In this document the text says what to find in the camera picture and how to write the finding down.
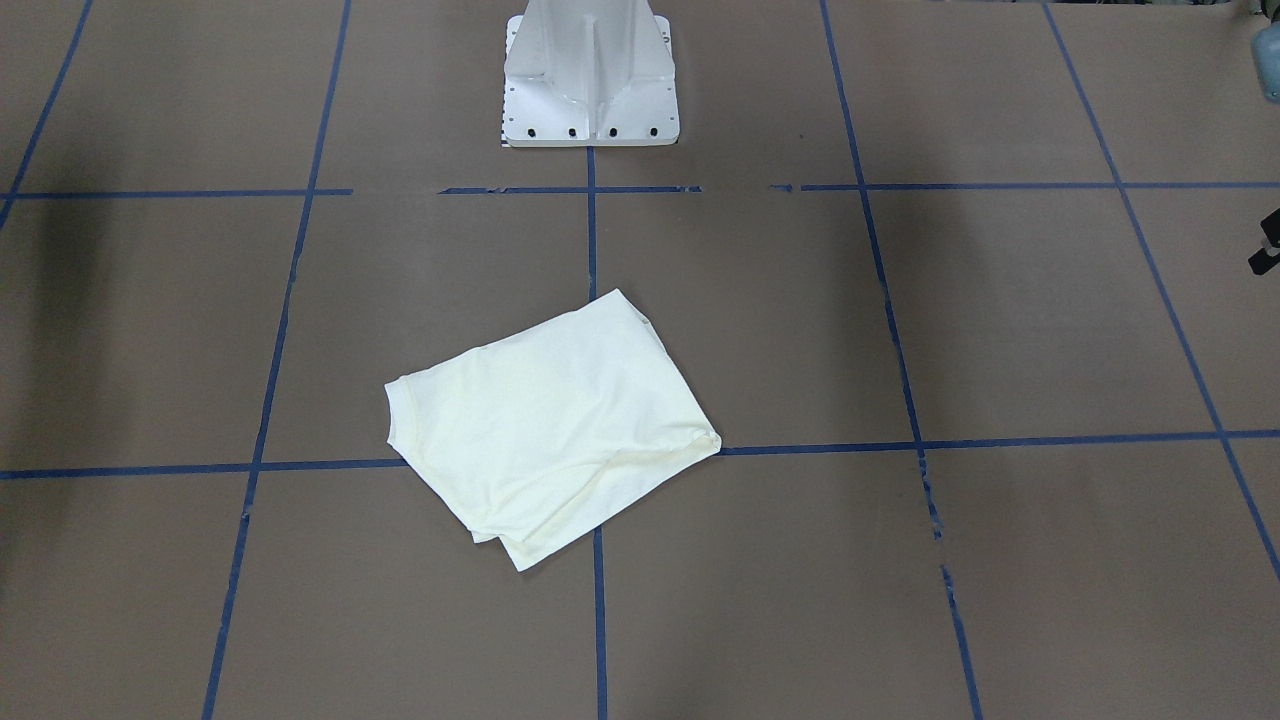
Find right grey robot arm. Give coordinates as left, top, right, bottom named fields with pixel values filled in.
left=1248, top=20, right=1279, bottom=275

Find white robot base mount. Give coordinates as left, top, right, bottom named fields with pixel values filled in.
left=500, top=1, right=681, bottom=149

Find cream long-sleeve cat shirt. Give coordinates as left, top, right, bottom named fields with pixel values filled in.
left=385, top=290, right=723, bottom=571

